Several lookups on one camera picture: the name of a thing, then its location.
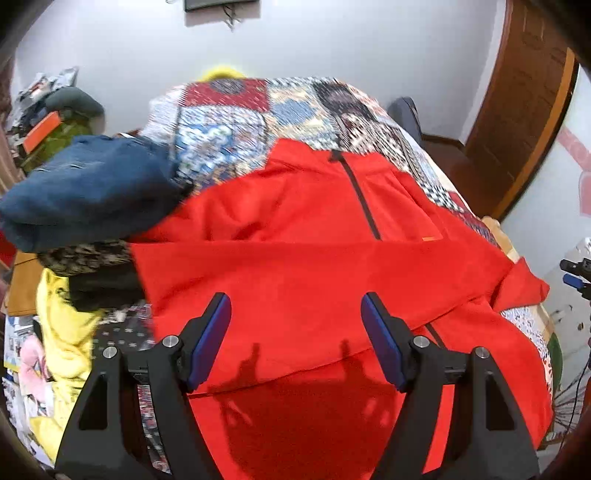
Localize patchwork printed blanket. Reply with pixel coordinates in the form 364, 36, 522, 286
90, 76, 566, 480

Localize yellow cloth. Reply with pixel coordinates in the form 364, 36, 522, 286
32, 270, 105, 467

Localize black floor cable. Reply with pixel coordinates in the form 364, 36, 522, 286
549, 364, 591, 444

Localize black cloth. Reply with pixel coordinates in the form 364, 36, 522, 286
67, 268, 144, 312

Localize beige bed sheet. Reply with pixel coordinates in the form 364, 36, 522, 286
480, 216, 561, 361

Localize dark green cushion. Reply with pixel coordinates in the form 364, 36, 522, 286
44, 87, 105, 118

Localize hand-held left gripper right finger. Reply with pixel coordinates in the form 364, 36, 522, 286
361, 292, 541, 480

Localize grey backpack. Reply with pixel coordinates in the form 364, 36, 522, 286
388, 97, 423, 141

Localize mustard brown cloth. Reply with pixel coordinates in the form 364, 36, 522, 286
4, 251, 44, 317

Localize green cloth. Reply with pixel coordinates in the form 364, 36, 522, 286
23, 117, 100, 171

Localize cartoon printed sheet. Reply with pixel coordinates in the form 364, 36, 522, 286
0, 314, 56, 467

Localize blue denim jeans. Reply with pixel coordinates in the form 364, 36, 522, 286
0, 135, 185, 254

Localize orange box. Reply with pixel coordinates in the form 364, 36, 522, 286
24, 111, 62, 153

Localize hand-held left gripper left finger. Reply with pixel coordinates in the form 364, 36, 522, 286
54, 292, 232, 480

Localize red jacket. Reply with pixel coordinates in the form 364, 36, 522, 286
129, 138, 555, 480

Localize yellow pillow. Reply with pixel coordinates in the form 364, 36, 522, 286
198, 67, 247, 81

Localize dark patterned cloth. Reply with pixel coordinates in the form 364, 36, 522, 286
38, 240, 137, 278

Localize black wall-mounted screen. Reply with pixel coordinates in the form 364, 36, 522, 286
184, 0, 259, 12

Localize pile of printed packets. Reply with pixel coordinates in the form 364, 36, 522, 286
9, 67, 79, 139

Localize pink wall sticker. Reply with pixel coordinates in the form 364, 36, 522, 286
556, 127, 591, 171

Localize wooden door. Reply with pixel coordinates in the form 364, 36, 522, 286
464, 0, 580, 220

